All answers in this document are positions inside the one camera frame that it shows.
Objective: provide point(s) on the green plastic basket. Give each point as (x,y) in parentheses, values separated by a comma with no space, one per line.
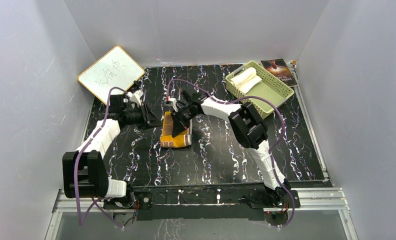
(269,87)

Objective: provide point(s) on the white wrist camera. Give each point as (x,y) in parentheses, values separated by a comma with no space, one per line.
(173,104)
(136,97)

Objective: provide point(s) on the aluminium frame rail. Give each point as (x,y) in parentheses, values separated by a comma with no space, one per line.
(253,195)

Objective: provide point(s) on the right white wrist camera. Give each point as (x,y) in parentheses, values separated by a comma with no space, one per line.
(173,104)

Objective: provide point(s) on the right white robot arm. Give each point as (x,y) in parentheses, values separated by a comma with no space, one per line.
(249,130)

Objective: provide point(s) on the wood framed whiteboard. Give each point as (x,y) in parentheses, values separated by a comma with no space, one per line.
(116,68)

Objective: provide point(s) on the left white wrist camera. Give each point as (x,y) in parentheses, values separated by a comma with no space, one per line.
(136,97)

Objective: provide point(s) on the orange towel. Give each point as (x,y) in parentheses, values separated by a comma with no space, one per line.
(184,139)

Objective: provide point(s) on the white towel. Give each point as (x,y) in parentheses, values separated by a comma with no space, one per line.
(246,80)

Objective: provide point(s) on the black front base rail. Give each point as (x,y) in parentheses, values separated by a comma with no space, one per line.
(201,212)

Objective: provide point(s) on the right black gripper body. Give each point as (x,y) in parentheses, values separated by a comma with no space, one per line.
(190,106)

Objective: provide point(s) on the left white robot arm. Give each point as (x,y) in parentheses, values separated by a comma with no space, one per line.
(84,172)

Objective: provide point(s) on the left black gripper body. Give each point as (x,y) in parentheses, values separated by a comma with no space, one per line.
(134,117)

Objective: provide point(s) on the dark book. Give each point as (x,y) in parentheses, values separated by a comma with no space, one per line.
(279,69)

